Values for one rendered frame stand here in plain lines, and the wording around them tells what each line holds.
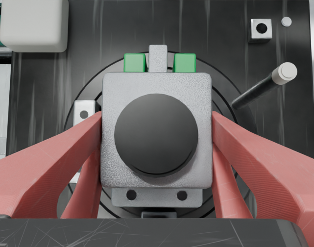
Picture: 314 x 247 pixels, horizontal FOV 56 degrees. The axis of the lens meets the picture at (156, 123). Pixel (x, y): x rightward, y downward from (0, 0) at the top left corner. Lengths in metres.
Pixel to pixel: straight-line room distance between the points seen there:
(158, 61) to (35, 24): 0.12
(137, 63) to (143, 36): 0.08
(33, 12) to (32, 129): 0.09
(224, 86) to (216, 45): 0.04
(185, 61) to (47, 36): 0.11
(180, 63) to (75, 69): 0.11
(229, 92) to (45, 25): 0.14
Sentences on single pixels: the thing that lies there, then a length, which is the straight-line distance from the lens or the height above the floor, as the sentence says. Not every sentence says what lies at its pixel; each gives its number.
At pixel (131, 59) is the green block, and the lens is 0.17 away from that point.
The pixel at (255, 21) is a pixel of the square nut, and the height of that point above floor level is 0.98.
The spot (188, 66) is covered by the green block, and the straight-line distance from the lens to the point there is 0.17.
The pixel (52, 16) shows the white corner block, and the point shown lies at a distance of 0.25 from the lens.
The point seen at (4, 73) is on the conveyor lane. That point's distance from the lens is 0.33.
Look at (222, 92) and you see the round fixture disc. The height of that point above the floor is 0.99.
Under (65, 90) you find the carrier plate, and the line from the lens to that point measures 0.25.
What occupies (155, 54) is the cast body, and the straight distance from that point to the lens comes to 0.16.
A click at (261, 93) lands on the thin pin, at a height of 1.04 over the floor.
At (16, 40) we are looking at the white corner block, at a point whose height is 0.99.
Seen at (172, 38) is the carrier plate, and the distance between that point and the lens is 0.25.
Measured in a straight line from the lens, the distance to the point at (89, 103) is 0.20.
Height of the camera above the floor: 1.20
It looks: 84 degrees down
